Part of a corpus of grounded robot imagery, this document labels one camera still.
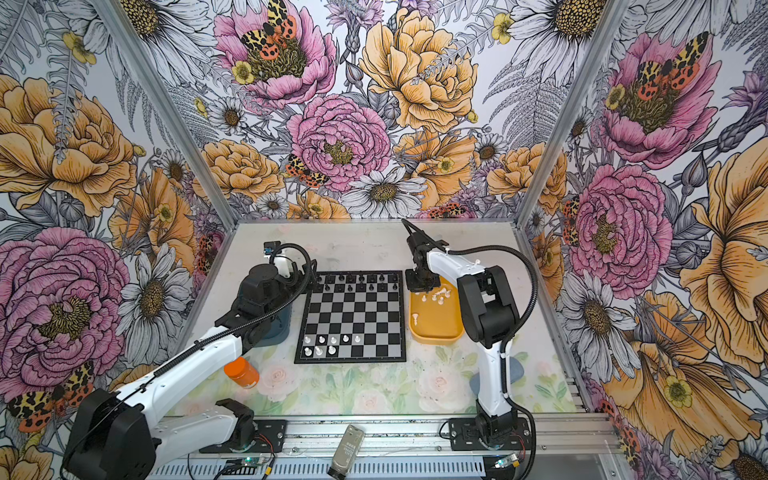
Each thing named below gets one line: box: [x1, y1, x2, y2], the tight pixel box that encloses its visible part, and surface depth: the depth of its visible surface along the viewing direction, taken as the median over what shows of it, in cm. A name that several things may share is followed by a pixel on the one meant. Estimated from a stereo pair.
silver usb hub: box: [327, 424, 365, 480], surface depth 70 cm
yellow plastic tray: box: [409, 276, 465, 344], surface depth 97 cm
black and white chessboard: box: [294, 270, 407, 364], surface depth 93 cm
